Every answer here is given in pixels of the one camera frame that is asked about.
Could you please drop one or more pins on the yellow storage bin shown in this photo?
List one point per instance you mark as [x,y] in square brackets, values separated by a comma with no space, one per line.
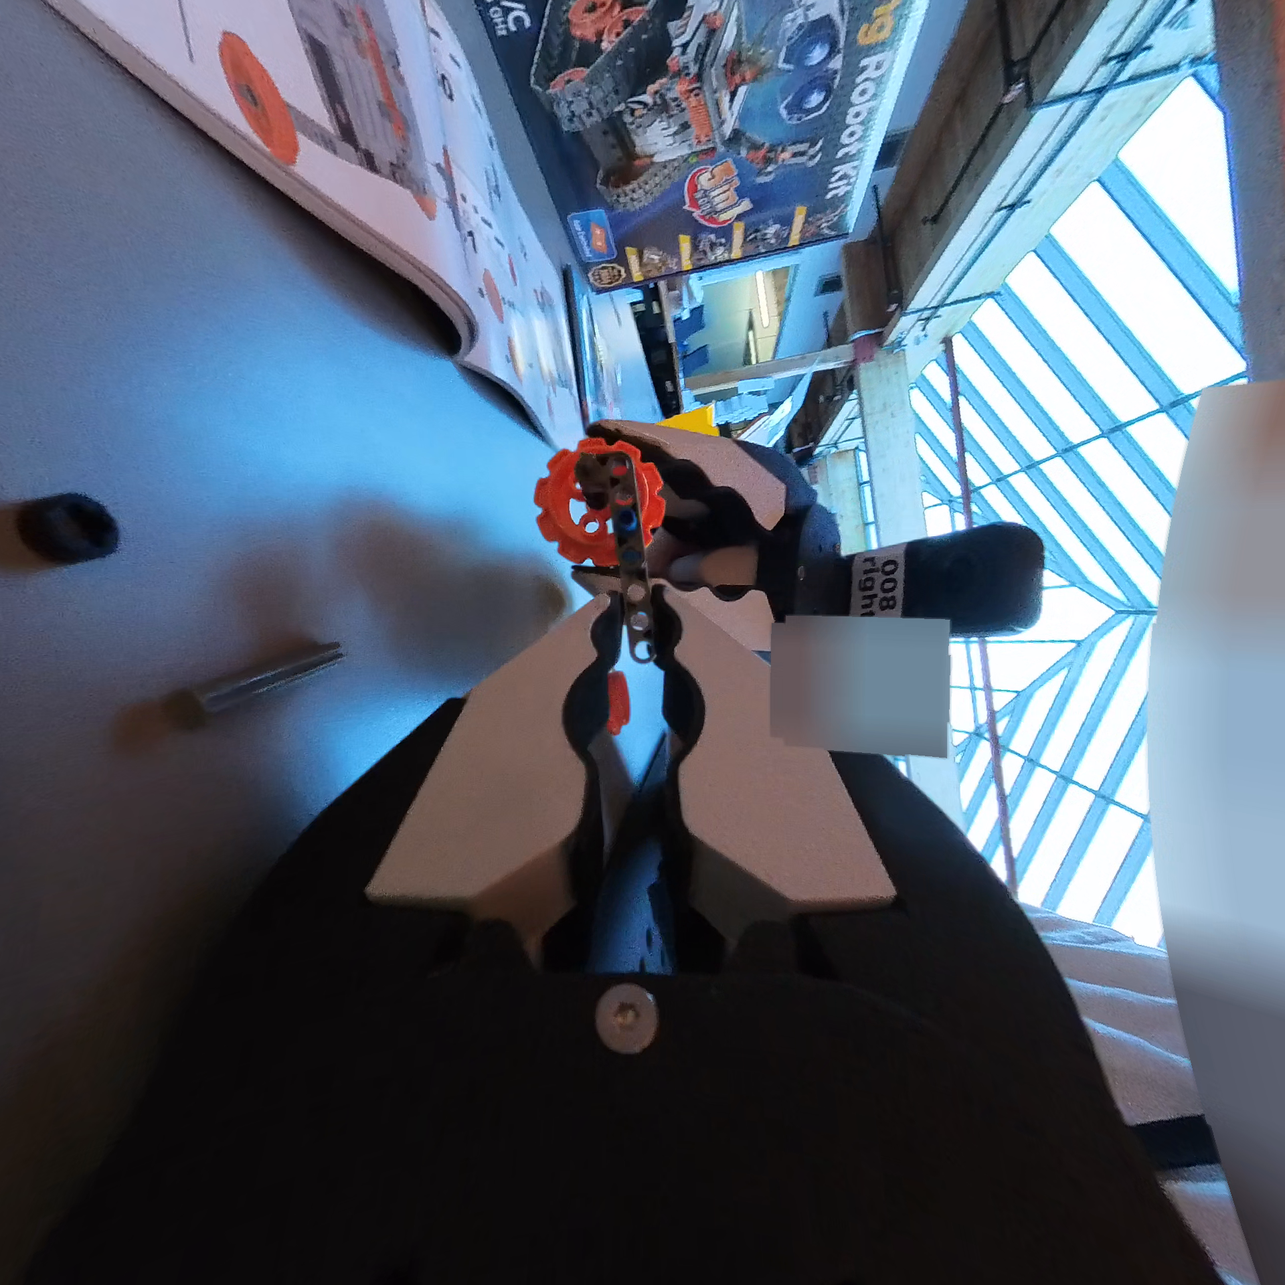
[693,416]

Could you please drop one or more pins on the white instruction booklet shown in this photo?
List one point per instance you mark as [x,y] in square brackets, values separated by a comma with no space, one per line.
[332,99]

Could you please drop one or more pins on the blue robot kit box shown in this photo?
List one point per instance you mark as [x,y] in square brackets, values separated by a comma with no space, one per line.
[703,119]

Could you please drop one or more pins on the person's right hand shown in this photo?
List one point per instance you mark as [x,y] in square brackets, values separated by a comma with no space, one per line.
[674,562]

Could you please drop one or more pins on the grey desk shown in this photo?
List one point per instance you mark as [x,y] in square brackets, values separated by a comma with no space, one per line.
[201,351]

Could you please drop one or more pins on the black connector pin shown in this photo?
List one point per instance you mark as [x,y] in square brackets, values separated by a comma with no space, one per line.
[65,525]

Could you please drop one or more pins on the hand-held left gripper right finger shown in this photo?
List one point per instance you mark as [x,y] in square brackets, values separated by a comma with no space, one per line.
[761,833]

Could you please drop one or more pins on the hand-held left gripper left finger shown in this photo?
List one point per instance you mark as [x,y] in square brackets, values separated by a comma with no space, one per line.
[484,800]

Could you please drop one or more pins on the grey axle rod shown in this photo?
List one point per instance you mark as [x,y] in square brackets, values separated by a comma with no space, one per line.
[263,673]

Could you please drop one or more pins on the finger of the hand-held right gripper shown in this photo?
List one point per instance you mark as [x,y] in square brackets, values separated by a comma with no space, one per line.
[744,607]
[744,471]

